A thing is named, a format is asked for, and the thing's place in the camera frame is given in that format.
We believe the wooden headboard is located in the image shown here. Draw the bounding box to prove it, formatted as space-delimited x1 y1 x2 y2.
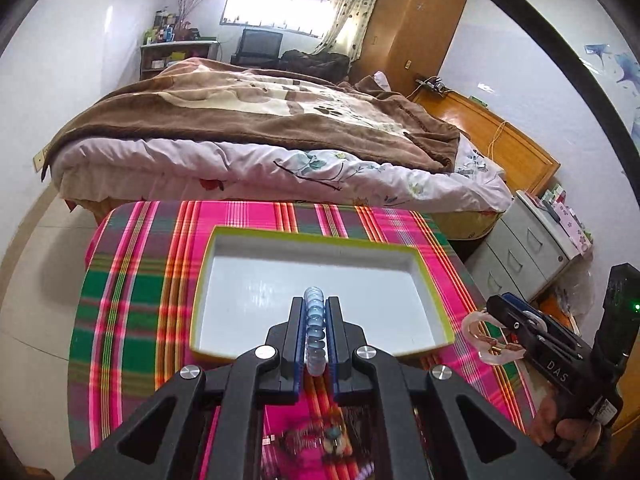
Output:
413 89 561 195

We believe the plaid pink green tablecloth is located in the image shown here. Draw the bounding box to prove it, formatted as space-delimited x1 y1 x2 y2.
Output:
67 200 536 479

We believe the floral curtain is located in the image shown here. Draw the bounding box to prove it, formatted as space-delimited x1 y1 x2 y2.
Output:
312 0 378 63

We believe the dark clothes pile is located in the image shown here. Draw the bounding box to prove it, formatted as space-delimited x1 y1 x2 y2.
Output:
278 50 350 84

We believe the wooden wardrobe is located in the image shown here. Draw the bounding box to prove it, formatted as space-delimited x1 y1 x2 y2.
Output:
348 0 468 96

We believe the person's right hand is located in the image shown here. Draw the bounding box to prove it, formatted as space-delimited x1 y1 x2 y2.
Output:
527 392 611 468

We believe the grey drawer cabinet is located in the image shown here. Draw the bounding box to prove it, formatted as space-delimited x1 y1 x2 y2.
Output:
465 191 579 302

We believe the blue spiral hair tie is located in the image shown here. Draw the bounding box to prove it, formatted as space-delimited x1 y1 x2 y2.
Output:
301 285 329 377

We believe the bed with white sheet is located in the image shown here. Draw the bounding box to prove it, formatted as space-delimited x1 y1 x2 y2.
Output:
41 129 513 238

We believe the yellow shallow cardboard box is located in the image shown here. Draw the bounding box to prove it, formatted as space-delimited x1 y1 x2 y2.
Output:
189 226 454 362

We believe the black office chair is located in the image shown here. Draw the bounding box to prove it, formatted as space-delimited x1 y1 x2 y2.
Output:
230 28 283 68

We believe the desk with bottles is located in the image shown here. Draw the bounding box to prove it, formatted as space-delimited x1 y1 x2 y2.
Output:
139 8 220 80

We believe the brown fleece blanket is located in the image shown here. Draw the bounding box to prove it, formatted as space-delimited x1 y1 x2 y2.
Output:
43 58 461 174

